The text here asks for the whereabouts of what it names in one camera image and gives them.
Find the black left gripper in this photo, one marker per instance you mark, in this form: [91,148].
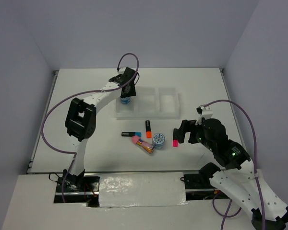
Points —
[132,92]

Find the blue cleaning gel jar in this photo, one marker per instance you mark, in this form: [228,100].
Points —
[125,100]
[158,140]

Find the pink highlighter with black cap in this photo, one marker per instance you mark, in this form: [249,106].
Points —
[175,142]

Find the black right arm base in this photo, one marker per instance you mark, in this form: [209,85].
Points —
[196,188]

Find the white foil-covered front panel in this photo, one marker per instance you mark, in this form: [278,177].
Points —
[141,189]

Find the clear three-compartment plastic organizer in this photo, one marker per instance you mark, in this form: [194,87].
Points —
[150,103]

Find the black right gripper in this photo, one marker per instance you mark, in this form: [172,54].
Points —
[187,125]

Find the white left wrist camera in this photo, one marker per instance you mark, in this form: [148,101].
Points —
[121,70]

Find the pink tube of coloured pens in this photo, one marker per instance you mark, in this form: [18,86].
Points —
[144,145]

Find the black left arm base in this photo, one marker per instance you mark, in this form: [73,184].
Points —
[76,189]

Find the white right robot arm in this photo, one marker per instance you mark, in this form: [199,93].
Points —
[235,174]

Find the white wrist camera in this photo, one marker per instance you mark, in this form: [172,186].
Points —
[121,70]
[204,114]

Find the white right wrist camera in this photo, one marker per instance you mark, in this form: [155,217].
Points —
[204,114]

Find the orange highlighter with black cap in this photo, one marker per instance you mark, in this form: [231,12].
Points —
[148,129]

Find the blue highlighter with black cap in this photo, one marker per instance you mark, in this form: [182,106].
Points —
[131,134]

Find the silver metal table rail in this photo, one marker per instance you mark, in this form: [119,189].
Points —
[104,172]

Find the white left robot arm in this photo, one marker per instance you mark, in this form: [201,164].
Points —
[81,120]

